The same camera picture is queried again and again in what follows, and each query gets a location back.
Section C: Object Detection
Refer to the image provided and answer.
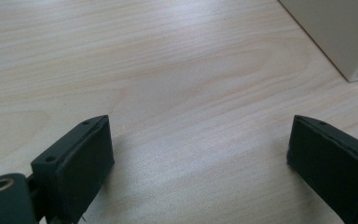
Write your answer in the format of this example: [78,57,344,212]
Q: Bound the beige box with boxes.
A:
[278,0,358,83]

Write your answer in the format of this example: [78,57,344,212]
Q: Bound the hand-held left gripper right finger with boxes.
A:
[286,114,358,224]

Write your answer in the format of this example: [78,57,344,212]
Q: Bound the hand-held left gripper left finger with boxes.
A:
[30,114,116,224]

